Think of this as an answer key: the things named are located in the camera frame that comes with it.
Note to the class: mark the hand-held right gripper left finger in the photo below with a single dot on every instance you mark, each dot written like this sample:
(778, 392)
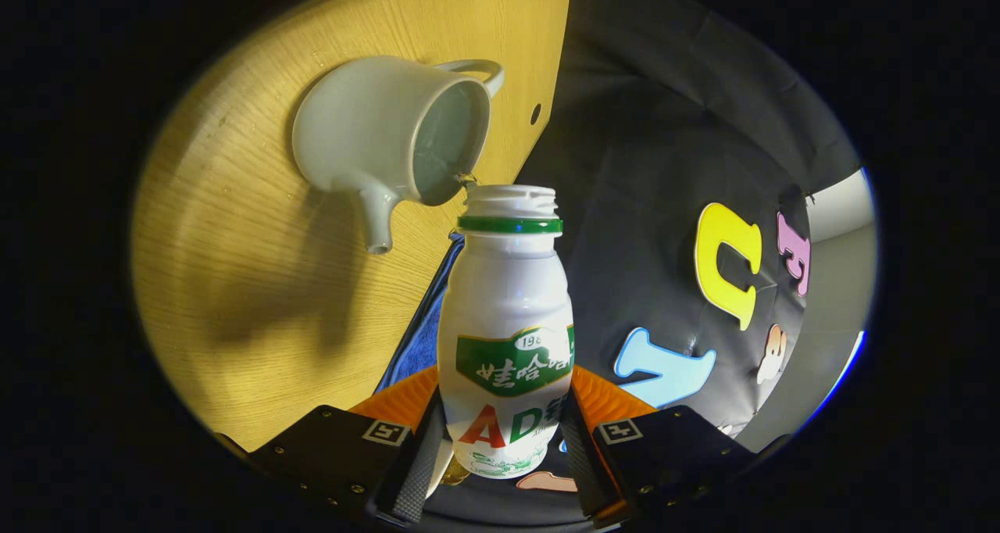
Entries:
(422, 470)

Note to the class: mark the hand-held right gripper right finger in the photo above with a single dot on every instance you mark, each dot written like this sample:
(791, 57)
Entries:
(582, 463)

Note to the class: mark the white water bottle green label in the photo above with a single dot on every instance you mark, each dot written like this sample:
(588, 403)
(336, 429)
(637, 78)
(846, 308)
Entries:
(504, 298)

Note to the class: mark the white ceramic teacup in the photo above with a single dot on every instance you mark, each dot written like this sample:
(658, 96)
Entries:
(351, 126)

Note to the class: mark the blue towel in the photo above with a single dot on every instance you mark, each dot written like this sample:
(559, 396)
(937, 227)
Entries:
(422, 338)

